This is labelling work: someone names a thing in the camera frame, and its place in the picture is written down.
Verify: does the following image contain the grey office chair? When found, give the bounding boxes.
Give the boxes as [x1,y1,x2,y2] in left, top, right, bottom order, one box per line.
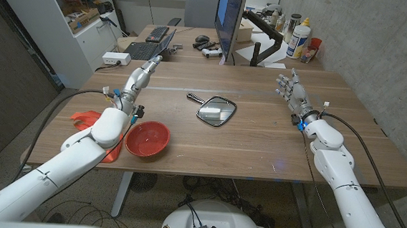
[166,0,221,30]

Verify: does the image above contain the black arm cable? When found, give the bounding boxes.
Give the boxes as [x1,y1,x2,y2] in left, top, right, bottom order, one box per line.
[312,111,407,228]
[10,84,106,190]

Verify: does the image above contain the dark laptop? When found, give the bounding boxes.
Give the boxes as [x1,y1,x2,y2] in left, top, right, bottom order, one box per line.
[123,25,177,63]

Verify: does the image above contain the computer monitor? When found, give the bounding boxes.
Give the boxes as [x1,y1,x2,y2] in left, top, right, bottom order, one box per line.
[211,0,247,66]

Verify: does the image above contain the white game controller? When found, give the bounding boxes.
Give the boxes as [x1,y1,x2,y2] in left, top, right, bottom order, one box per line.
[201,47,224,60]

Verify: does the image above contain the white wipes canister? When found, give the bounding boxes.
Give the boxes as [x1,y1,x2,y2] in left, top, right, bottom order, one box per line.
[285,24,312,61]

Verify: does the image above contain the beige box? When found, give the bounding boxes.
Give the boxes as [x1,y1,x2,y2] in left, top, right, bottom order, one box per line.
[236,18,255,44]

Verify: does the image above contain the red cup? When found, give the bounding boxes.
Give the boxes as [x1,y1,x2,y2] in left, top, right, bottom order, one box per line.
[309,37,323,51]

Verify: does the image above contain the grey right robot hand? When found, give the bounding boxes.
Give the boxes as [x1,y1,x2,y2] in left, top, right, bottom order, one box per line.
[273,67,317,119]

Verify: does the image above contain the white shelf cabinet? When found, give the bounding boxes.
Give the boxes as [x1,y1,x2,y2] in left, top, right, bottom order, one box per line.
[0,0,127,93]

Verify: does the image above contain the black remote control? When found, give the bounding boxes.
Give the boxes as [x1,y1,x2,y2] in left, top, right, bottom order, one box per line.
[192,39,219,52]

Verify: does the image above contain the black-lidded jar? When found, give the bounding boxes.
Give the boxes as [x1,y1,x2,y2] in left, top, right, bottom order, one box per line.
[282,13,302,44]

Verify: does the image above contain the white paper sheets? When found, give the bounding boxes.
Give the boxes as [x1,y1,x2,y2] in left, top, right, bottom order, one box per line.
[234,30,290,70]

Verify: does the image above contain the cardboard box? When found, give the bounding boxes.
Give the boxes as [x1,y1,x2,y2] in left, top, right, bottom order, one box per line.
[66,6,102,36]

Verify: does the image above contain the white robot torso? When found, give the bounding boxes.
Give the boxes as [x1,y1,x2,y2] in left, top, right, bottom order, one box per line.
[159,196,265,228]

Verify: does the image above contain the drinking glass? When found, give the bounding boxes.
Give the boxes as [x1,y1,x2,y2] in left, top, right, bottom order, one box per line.
[299,44,319,65]

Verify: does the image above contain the orange ribbon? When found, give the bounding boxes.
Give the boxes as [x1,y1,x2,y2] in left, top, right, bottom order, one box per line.
[67,108,126,165]

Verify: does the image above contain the red bowl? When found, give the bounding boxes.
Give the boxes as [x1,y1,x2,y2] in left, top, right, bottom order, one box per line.
[124,119,172,160]

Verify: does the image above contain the black keyboard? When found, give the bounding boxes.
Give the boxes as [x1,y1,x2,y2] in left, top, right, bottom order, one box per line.
[145,24,170,44]

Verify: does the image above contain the white power strip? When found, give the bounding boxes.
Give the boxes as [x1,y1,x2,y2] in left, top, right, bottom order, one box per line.
[101,51,133,67]

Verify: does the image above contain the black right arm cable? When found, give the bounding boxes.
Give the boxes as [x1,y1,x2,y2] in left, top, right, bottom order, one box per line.
[312,111,407,228]

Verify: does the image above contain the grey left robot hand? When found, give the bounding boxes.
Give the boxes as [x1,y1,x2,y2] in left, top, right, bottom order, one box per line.
[120,53,163,108]

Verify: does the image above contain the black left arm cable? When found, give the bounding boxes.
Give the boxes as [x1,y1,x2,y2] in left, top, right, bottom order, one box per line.
[10,84,106,190]

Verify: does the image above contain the black-framed hand mirror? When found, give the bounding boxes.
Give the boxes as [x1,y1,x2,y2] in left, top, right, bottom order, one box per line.
[184,92,239,129]

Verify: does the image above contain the black round grille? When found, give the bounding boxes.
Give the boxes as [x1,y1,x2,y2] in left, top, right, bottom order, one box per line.
[128,171,159,195]

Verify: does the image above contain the white table leg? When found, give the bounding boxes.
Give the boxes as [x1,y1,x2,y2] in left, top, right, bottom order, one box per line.
[287,181,317,228]
[110,170,134,219]

